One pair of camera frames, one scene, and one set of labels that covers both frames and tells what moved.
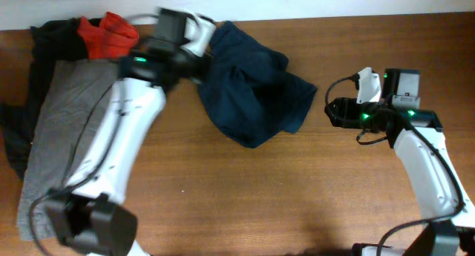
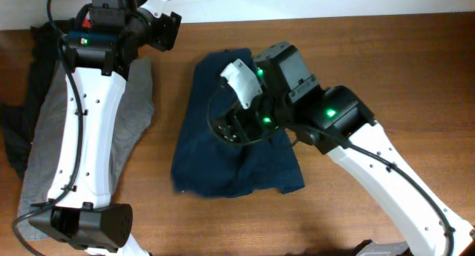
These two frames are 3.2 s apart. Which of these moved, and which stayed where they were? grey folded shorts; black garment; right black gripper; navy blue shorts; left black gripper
Moved: right black gripper; navy blue shorts; left black gripper
Stayed: black garment; grey folded shorts
